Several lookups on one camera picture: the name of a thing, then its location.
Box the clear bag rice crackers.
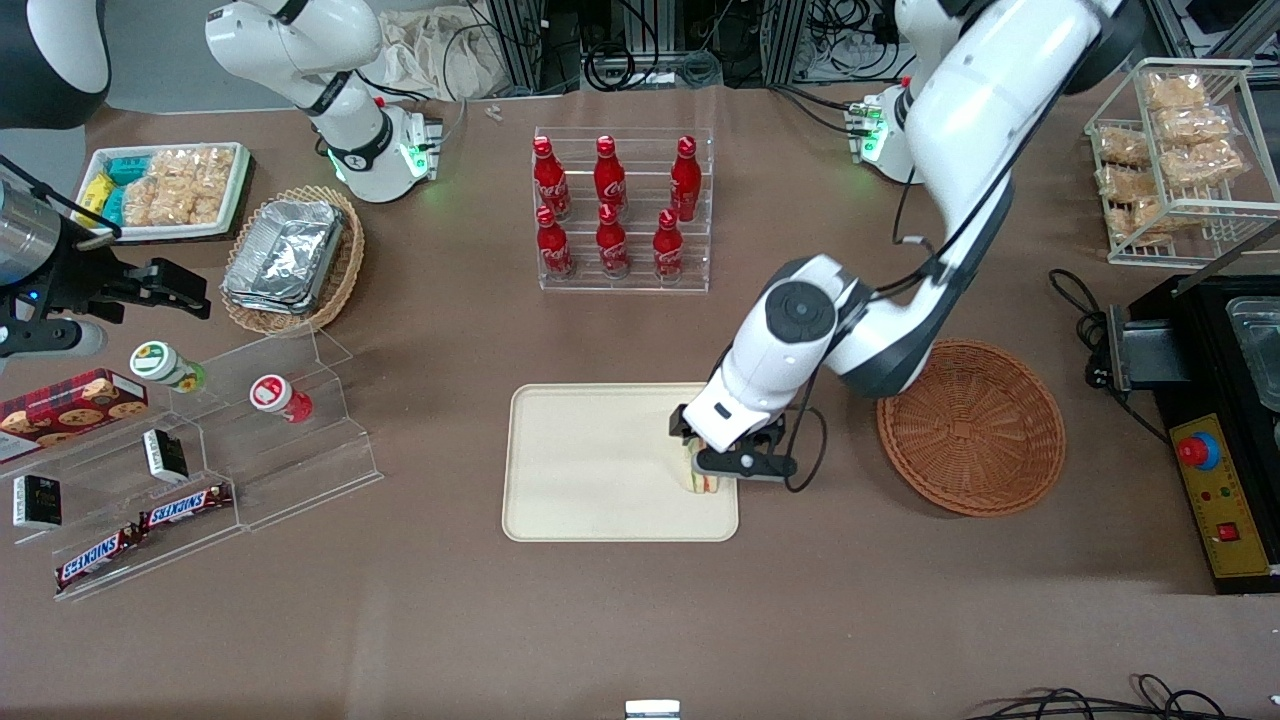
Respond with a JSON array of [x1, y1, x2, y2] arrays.
[[120, 175, 173, 228], [165, 147, 237, 226]]

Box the white rectangular snack tray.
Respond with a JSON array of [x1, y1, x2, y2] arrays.
[[73, 143, 253, 243]]

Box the black chocolate box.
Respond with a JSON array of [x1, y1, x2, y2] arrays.
[[12, 475, 63, 529], [143, 429, 189, 483]]

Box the triangle sandwich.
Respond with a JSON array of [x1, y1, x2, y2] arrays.
[[685, 447, 724, 496]]

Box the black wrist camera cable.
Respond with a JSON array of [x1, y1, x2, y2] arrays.
[[783, 375, 829, 494]]

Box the black cable bundle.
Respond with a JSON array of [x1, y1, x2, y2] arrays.
[[578, 0, 723, 89]]

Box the cream plastic tray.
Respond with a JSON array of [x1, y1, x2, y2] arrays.
[[502, 384, 739, 542]]

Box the oval wicker basket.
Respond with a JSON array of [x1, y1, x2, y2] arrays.
[[220, 185, 366, 336]]

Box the red strawberry yogurt cup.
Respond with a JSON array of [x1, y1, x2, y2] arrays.
[[250, 375, 313, 423]]

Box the clear plastic container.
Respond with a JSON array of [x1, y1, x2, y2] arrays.
[[1225, 296, 1280, 413]]

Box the black floor cable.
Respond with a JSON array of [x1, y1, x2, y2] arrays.
[[965, 673, 1233, 720]]

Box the black machine power cable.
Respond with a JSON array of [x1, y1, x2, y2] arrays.
[[1048, 268, 1171, 446]]

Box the round brown wicker basket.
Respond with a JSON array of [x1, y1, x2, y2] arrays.
[[877, 340, 1066, 518]]

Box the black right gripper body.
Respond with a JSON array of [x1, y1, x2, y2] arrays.
[[35, 232, 131, 323]]

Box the green sunflower yogurt cup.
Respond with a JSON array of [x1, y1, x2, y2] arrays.
[[130, 341, 208, 393]]

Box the aluminium foil container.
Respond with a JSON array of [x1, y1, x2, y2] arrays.
[[222, 280, 319, 307], [224, 200, 346, 299]]

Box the white wire basket rack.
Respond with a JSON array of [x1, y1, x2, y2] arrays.
[[1086, 58, 1280, 267]]

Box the Snickers chocolate bar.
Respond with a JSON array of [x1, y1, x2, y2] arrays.
[[140, 484, 233, 531], [55, 525, 142, 592]]

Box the beige cloth bag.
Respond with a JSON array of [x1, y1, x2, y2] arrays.
[[378, 8, 513, 103]]

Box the clear bag fried snacks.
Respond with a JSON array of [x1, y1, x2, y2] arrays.
[[1098, 127, 1151, 168], [1098, 163, 1159, 204], [1155, 105, 1233, 146], [1160, 140, 1247, 189], [1145, 72, 1209, 111], [1112, 197, 1196, 246]]

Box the clear acrylic bottle rack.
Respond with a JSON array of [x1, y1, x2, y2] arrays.
[[533, 127, 713, 293]]

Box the red tartan cookie box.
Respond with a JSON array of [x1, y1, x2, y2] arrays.
[[0, 369, 149, 463]]

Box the clear acrylic tiered stand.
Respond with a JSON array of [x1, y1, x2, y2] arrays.
[[0, 325, 383, 602]]

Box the black machine yellow panel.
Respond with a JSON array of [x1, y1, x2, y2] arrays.
[[1105, 272, 1280, 596]]

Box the red Coca-Cola bottle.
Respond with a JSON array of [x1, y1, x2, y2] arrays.
[[536, 206, 575, 280], [596, 204, 631, 279], [532, 137, 571, 221], [594, 135, 627, 211], [652, 208, 685, 281], [670, 136, 703, 223]]

